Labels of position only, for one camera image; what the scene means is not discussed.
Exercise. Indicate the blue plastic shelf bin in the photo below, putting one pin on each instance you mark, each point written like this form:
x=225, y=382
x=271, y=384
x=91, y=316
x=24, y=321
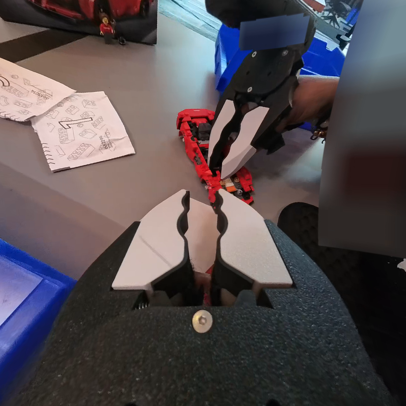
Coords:
x=28, y=304
x=230, y=57

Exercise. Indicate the red toy brick car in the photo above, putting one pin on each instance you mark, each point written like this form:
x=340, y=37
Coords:
x=193, y=149

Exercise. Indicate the toy car instruction booklet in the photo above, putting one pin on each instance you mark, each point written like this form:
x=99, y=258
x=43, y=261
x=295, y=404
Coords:
x=201, y=234

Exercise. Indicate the white printed paper bag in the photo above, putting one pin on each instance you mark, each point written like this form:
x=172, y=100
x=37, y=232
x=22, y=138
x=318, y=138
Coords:
x=82, y=133
x=28, y=92

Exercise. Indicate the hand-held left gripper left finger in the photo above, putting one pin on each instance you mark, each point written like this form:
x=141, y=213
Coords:
x=158, y=241

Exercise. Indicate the person's right hand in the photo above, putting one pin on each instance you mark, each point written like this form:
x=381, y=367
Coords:
x=314, y=98

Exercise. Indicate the black mesh office chair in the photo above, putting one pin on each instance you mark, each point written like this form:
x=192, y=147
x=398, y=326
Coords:
x=301, y=228

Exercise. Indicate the toy car set box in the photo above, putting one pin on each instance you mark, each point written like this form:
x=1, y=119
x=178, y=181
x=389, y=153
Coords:
x=63, y=12

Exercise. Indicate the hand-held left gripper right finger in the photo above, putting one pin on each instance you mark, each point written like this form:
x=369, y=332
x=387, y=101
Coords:
x=253, y=247

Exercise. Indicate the toy minifigure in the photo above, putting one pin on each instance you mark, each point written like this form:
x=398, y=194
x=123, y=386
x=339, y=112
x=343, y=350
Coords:
x=106, y=29

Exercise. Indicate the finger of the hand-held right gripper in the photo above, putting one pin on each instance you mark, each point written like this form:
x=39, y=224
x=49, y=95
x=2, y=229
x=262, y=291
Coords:
x=220, y=123
x=247, y=133

